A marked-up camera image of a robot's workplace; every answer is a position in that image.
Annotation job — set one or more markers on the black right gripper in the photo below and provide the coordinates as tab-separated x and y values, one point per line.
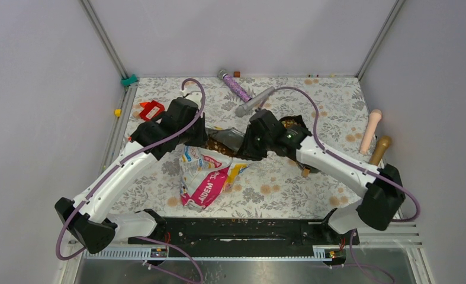
247	149

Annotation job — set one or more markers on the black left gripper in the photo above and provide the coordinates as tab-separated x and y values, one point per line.
202	137

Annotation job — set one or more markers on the pet food bag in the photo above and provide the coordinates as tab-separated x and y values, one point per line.
209	170

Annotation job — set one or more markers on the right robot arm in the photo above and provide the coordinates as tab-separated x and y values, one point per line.
378	189

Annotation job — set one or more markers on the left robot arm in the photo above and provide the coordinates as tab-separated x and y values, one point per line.
87	216

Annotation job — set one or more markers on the black bowl fishbone print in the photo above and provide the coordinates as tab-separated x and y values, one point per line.
293	122

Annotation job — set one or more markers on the red toy block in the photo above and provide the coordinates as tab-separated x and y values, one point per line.
152	109

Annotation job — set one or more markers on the grey microphone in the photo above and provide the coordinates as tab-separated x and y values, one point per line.
256	101

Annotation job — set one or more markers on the wooden bowl stand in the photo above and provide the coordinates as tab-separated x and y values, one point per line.
305	172

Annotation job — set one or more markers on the purple glitter microphone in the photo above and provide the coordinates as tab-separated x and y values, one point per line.
233	85

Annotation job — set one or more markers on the teal clip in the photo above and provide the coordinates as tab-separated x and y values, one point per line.
129	81

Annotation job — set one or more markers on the pink microphone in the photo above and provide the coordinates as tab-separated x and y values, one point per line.
374	118

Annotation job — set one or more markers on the gold microphone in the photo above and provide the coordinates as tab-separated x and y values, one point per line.
383	143

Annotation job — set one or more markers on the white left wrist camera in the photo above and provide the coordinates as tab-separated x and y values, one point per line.
194	96

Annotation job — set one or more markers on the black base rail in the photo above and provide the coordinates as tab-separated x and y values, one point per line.
239	238

